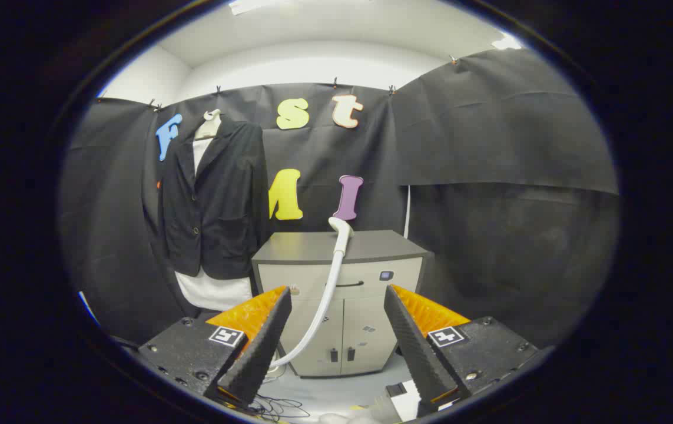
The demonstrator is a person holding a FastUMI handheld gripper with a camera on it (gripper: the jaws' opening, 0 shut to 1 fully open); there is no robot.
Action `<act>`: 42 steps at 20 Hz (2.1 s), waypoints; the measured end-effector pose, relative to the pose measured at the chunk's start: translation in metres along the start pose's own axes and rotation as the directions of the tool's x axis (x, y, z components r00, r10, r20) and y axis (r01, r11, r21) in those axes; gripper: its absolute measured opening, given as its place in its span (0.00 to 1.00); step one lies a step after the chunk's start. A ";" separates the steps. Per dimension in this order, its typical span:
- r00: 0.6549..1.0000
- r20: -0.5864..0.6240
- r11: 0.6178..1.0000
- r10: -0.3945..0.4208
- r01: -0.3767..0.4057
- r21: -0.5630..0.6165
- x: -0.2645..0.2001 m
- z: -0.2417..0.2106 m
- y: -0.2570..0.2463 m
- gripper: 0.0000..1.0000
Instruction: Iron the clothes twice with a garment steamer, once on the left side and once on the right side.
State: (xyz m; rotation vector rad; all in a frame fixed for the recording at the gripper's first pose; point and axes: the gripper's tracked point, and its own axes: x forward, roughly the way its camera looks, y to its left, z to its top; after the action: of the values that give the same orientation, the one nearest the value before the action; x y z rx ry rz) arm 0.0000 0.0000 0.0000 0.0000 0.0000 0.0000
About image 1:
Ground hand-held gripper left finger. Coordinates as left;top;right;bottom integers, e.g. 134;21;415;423
138;286;293;408

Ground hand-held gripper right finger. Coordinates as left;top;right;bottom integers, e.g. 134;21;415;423
383;284;540;416

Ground white shirt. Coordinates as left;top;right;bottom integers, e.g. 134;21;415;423
174;137;253;312

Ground black jacket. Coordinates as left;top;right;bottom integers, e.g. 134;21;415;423
157;115;270;280

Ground white box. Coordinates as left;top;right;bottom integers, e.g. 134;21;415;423
386;380;423;422

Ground grey and white cabinet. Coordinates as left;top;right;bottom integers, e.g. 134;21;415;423
252;230;431;377

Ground black backdrop cloth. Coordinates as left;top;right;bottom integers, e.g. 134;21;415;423
59;48;619;348

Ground white plastic hanger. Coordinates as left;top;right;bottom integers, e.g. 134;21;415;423
195;109;223;141

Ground tangled black cables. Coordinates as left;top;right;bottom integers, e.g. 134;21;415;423
248;393;311;422

